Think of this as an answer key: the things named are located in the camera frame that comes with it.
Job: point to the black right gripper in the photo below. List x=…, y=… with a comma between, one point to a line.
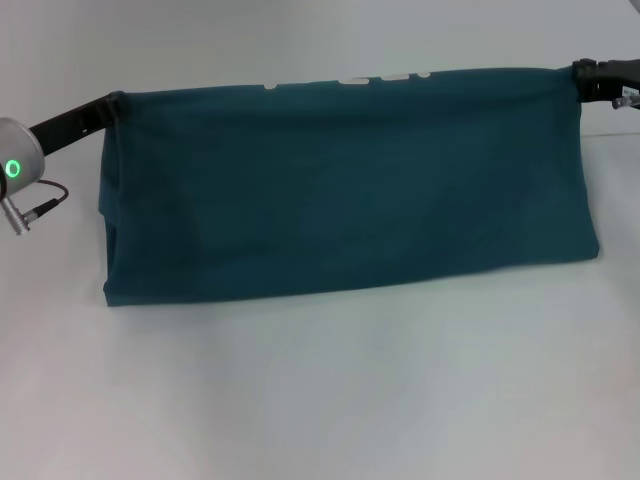
x=617, y=80

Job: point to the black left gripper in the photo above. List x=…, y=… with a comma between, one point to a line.
x=70, y=122

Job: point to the teal blue shirt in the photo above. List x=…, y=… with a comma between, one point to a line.
x=350, y=190

